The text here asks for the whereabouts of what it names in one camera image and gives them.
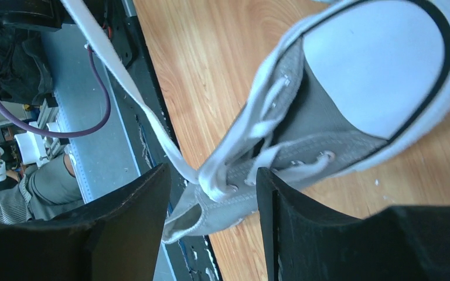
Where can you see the white shoelace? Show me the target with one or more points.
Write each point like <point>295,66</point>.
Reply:
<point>262,113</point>

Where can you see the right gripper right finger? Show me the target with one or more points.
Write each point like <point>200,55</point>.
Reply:
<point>306,240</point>

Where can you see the bystander grey trouser leg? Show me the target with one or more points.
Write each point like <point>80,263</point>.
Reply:
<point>54,188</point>

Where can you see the grey canvas sneaker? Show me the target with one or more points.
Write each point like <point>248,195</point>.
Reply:
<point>344,90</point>

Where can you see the bystander striped sleeve forearm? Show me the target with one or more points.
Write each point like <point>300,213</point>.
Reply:
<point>14,204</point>

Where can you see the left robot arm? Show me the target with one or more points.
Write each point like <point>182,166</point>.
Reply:
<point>25,76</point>

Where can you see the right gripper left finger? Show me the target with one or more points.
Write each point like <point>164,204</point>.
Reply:
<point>115,237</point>

